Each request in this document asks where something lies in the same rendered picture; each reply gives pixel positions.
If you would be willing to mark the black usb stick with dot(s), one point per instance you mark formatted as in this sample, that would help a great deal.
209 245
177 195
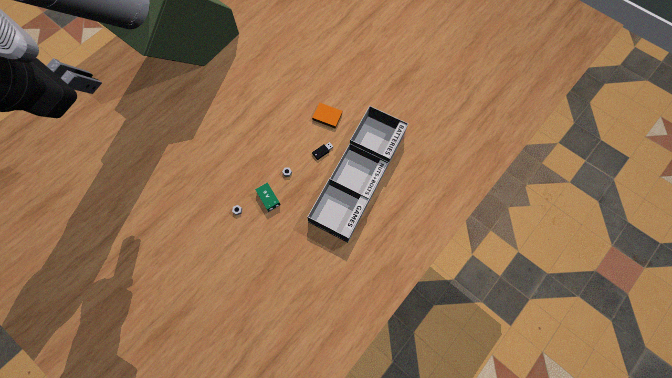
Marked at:
322 151

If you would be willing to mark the green nine-volt battery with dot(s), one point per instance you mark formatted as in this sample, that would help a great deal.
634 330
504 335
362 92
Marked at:
268 197

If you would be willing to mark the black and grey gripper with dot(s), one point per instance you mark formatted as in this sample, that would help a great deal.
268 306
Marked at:
27 84

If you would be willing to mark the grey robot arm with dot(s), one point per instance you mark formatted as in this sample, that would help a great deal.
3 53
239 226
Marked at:
128 14

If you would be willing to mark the orange flat rectangular block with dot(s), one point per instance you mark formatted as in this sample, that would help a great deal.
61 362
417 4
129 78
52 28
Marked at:
327 115

